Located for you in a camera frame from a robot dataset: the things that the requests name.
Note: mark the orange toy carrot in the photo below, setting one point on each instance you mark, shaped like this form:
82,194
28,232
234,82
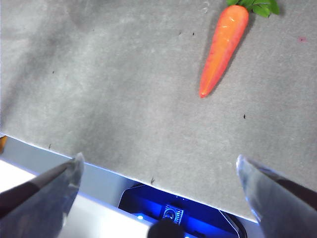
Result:
223,49

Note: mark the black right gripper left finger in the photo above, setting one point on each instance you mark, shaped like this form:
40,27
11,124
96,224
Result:
42,203

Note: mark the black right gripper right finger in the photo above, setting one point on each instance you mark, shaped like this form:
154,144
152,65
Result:
280,203

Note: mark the blue lit display panel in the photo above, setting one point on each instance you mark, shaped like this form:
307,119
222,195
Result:
148,205

